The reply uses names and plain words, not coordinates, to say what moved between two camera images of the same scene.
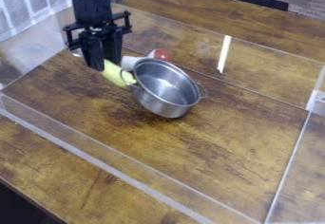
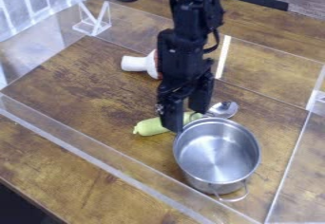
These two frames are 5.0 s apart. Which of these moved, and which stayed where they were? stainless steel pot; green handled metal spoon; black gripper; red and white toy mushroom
Moved: stainless steel pot; black gripper; green handled metal spoon
Stayed: red and white toy mushroom
